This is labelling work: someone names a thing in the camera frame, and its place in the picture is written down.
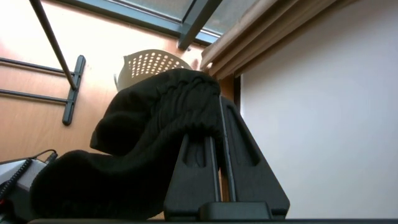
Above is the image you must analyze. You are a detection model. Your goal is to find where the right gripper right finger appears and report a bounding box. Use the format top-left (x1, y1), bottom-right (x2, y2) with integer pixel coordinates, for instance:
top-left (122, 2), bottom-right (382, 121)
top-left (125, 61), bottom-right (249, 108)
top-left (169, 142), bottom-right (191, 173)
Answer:
top-left (219, 95), bottom-right (290, 220)

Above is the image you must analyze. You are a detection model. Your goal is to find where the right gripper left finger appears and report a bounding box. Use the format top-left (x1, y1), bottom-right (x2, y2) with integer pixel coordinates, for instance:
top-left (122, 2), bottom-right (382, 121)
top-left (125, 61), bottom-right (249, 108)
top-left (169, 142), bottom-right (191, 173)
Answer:
top-left (164, 134), bottom-right (222, 220)

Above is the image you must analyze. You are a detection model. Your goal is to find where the black garment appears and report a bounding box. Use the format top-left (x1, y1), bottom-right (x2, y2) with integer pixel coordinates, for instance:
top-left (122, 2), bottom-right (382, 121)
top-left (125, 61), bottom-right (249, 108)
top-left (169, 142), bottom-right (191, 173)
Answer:
top-left (29, 68), bottom-right (223, 220)

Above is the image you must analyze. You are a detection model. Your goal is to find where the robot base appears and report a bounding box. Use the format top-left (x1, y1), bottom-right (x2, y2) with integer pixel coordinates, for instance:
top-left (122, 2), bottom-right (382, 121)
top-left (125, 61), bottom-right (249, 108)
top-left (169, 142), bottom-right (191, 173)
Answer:
top-left (0, 149), bottom-right (59, 224)

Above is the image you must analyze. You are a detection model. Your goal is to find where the white laundry basket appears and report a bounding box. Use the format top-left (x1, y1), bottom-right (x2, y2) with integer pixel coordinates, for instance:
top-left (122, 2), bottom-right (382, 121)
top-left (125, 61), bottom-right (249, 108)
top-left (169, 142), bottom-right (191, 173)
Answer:
top-left (114, 49), bottom-right (193, 93)

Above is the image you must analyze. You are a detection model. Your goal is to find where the black clothes rack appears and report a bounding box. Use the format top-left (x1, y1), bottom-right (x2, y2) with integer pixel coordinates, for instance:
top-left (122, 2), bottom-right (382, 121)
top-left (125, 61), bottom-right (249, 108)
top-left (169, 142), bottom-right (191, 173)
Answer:
top-left (0, 0), bottom-right (87, 127)

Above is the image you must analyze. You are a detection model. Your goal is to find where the beige curtain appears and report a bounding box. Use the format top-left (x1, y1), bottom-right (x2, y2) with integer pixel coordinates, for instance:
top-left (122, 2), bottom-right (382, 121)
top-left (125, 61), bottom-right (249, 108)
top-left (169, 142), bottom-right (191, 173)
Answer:
top-left (200, 0), bottom-right (358, 81)

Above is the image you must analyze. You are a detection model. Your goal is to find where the window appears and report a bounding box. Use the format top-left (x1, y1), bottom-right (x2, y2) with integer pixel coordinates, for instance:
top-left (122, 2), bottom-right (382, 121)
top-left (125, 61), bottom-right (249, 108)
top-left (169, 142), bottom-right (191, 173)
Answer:
top-left (57, 0), bottom-right (239, 51)

